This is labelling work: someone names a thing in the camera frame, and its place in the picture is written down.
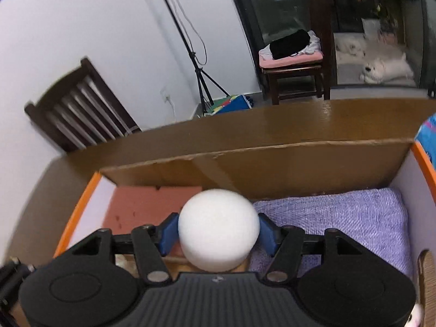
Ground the white foam cylinder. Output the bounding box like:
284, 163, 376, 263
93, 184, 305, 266
178, 189, 260, 273

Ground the purple knitted cloth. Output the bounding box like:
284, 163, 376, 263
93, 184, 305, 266
253, 187, 413, 278

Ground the yellow white plush sheep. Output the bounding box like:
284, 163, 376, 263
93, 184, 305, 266
405, 303, 423, 327

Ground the red cardboard box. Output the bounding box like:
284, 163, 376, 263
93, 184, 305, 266
52, 137, 436, 327

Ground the dark wooden chair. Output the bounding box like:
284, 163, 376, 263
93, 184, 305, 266
24, 57, 141, 153

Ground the studio light on stand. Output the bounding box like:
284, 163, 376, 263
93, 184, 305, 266
163, 0, 231, 116

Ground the wooden stool with cushion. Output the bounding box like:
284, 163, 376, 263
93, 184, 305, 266
259, 0, 335, 105

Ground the blue tissue pack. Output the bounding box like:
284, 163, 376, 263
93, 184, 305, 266
415, 114, 436, 169

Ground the white stuffed dog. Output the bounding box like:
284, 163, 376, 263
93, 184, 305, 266
359, 53, 414, 84

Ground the black sliding door frame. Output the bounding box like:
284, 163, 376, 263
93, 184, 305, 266
234, 0, 435, 102

